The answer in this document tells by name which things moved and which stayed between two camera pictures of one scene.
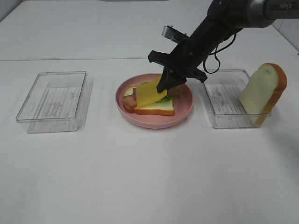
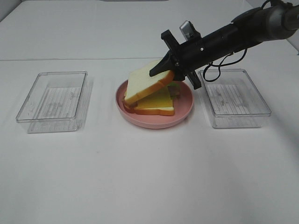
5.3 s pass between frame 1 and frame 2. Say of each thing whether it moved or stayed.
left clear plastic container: stayed
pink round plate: stayed
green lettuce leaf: moved
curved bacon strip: stayed
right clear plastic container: stayed
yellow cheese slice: moved
